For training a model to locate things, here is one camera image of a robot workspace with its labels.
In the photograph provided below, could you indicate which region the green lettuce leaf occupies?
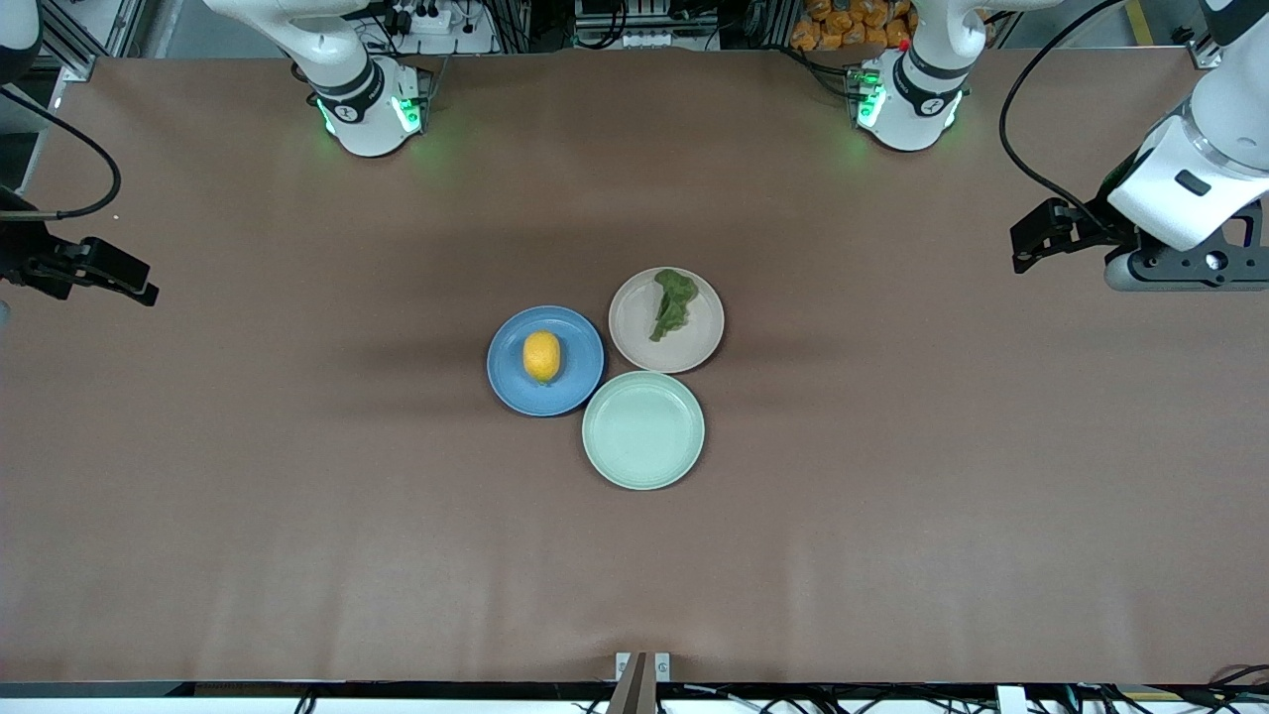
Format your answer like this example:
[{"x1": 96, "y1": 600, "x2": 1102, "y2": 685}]
[{"x1": 649, "y1": 269, "x2": 700, "y2": 343}]

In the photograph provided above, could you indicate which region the yellow lemon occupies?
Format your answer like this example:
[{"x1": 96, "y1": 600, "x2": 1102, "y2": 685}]
[{"x1": 522, "y1": 330, "x2": 563, "y2": 386}]

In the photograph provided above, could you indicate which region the bag of orange items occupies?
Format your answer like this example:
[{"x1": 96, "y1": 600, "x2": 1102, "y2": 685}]
[{"x1": 789, "y1": 0, "x2": 915, "y2": 53}]

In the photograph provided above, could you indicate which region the white power strip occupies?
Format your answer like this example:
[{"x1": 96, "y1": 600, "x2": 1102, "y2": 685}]
[{"x1": 380, "y1": 0, "x2": 499, "y2": 57}]

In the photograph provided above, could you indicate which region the beige plate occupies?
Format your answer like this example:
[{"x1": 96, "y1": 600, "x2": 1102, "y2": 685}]
[{"x1": 608, "y1": 266, "x2": 726, "y2": 375}]

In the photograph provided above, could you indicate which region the light green plate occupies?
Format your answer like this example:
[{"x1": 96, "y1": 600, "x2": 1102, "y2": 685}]
[{"x1": 581, "y1": 370, "x2": 707, "y2": 492}]

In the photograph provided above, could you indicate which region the white electronics box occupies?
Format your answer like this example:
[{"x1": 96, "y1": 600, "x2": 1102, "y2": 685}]
[{"x1": 572, "y1": 0, "x2": 723, "y2": 52}]

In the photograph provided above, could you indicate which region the blue plate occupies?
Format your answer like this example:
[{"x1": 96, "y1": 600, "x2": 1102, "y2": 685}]
[{"x1": 486, "y1": 304, "x2": 606, "y2": 418}]

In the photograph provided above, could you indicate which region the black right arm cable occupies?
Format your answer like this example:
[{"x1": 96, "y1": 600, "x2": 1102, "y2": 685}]
[{"x1": 0, "y1": 86, "x2": 123, "y2": 221}]

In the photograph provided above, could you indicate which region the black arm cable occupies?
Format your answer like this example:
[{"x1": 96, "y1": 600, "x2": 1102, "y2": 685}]
[
  {"x1": 997, "y1": 0, "x2": 1126, "y2": 234},
  {"x1": 0, "y1": 86, "x2": 123, "y2": 221}
]

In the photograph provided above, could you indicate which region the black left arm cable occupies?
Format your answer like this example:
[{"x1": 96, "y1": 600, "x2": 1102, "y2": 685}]
[{"x1": 997, "y1": 0, "x2": 1126, "y2": 234}]

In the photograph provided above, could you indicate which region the aluminium frame post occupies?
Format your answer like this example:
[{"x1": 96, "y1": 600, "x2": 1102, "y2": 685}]
[
  {"x1": 36, "y1": 0, "x2": 100, "y2": 82},
  {"x1": 1183, "y1": 24, "x2": 1228, "y2": 71}
]

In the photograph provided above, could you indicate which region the metal table edge bracket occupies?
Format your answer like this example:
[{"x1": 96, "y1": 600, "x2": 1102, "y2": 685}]
[{"x1": 607, "y1": 651, "x2": 672, "y2": 714}]

